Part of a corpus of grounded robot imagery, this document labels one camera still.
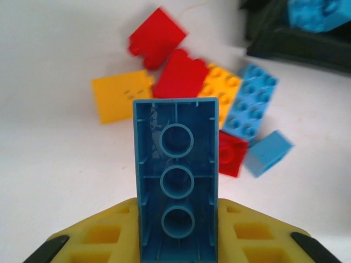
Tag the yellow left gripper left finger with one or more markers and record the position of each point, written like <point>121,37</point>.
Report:
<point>90,241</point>

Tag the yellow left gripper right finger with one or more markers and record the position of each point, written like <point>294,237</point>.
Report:
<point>260,241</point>

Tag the long blue lego brick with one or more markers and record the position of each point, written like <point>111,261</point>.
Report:
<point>252,101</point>
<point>175,178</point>

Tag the yellow lego brick with marks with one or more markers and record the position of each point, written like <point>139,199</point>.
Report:
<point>118,96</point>

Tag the small blue lego brick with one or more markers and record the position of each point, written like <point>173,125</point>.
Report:
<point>268,153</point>

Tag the small red lego brick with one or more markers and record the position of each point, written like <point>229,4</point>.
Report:
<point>230,156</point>

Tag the long yellow lego brick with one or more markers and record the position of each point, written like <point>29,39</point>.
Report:
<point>219,85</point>

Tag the black plastic container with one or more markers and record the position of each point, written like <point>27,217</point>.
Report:
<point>288,46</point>

